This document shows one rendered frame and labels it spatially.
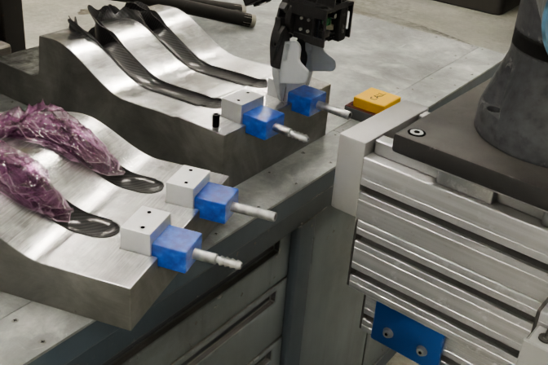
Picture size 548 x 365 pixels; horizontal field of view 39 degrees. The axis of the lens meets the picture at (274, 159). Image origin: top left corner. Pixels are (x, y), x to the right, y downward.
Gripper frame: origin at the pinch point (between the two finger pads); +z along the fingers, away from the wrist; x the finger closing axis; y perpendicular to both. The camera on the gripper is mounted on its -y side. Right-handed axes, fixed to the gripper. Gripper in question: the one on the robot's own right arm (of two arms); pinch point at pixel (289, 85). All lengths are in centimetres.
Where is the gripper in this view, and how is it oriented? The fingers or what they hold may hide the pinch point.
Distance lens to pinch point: 115.1
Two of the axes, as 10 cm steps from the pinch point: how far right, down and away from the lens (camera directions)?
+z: -0.7, 8.8, 4.6
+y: 8.0, 3.3, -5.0
